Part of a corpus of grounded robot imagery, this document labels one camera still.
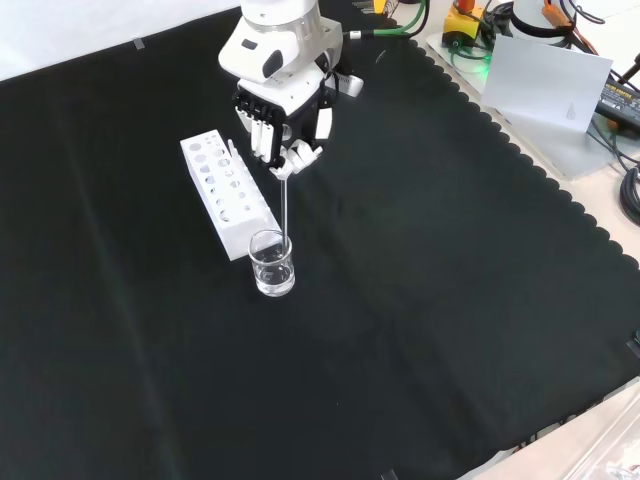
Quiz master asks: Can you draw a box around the pale board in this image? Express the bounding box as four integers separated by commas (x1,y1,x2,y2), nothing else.
481,33,615,134

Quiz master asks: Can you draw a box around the black cable bundle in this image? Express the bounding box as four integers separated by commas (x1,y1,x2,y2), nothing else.
618,164,640,227

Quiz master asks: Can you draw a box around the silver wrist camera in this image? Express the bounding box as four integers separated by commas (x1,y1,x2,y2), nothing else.
327,71,366,99

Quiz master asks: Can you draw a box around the clear glass beaker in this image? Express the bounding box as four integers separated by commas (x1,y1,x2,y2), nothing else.
247,229,297,298

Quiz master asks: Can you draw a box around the orange cable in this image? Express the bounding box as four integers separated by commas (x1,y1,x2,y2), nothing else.
537,0,604,57

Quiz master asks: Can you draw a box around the black bench cloth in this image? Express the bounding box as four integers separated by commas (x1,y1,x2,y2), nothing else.
0,3,640,480

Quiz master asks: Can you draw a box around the yellow stop button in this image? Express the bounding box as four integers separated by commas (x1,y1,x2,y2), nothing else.
443,0,485,45

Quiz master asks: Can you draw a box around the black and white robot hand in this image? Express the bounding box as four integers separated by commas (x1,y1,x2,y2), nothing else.
232,67,338,181

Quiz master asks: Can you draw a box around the black power adapter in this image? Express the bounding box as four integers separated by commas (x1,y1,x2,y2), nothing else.
593,82,640,123

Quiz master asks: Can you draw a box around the white test tube rack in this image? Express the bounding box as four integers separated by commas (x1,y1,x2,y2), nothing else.
179,128,282,262

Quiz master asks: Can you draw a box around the clear glass rod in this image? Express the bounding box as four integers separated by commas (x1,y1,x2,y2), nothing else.
279,175,292,254

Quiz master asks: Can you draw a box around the green cable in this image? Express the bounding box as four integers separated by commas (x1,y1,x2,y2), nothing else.
348,0,432,40

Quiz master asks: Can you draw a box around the grey base plate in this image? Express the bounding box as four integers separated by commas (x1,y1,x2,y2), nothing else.
424,28,624,182

